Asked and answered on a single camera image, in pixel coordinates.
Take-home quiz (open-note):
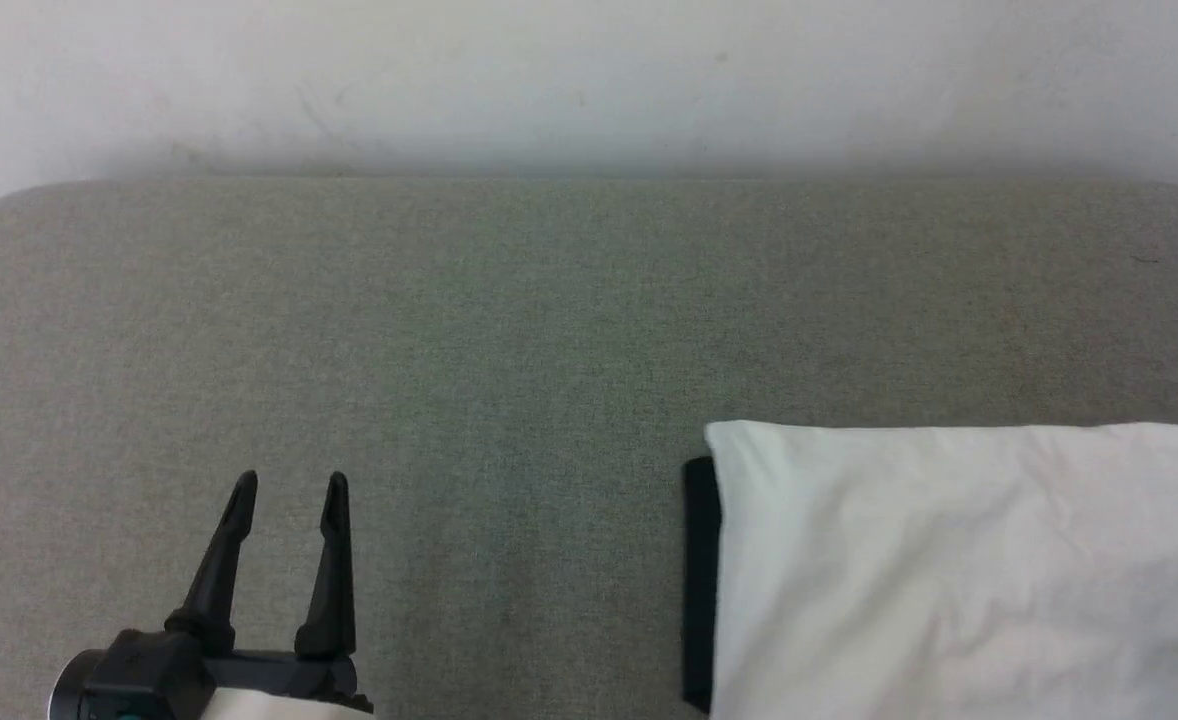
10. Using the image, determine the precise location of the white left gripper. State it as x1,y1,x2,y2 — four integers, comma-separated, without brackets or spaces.
164,470,376,720

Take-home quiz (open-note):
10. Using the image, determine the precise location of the black and white t-shirt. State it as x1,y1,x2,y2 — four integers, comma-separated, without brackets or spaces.
684,420,1178,720

